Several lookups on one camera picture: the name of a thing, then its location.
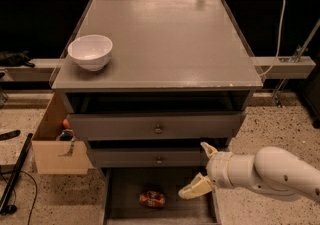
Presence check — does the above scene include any grey bottom drawer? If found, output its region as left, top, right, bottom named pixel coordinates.
left=101, top=167, right=221, bottom=225

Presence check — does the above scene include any grey top drawer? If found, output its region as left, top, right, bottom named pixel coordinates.
left=67, top=112, right=245, bottom=141

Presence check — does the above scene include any grey drawer cabinet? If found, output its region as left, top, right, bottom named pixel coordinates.
left=49, top=0, right=264, bottom=225

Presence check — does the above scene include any black floor cable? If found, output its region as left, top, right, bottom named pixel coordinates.
left=0, top=168, right=39, bottom=225

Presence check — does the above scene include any cardboard box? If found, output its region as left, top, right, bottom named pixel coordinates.
left=32, top=94, right=89, bottom=174

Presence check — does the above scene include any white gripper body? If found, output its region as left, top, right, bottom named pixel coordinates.
left=206, top=152, right=233, bottom=189

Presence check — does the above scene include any white ceramic bowl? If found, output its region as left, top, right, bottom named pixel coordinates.
left=67, top=35, right=113, bottom=71

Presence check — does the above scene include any black pole with base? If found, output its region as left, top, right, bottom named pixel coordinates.
left=0, top=133, right=33, bottom=215

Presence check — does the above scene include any black flat tool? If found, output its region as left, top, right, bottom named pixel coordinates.
left=0, top=130, right=21, bottom=141

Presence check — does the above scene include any grey middle drawer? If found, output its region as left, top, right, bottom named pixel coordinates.
left=87, top=147, right=209, bottom=168

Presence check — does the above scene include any white cable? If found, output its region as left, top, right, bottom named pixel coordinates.
left=259, top=0, right=288, bottom=78

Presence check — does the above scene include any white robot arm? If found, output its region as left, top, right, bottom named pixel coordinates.
left=178, top=142, right=320, bottom=203

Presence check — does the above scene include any grey drawer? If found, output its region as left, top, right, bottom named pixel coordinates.
left=101, top=167, right=221, bottom=225
left=87, top=147, right=209, bottom=168
left=67, top=112, right=245, bottom=141

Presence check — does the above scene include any orange ball in box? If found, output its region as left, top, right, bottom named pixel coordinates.
left=62, top=119, right=71, bottom=129

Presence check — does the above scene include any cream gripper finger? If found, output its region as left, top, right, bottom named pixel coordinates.
left=200, top=142, right=218, bottom=159
left=178, top=173, right=214, bottom=200

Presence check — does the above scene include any red coke can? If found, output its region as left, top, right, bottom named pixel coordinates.
left=139, top=190, right=166, bottom=208

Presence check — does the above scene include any black cloth on shelf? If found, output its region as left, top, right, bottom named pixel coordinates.
left=0, top=50, right=35, bottom=67

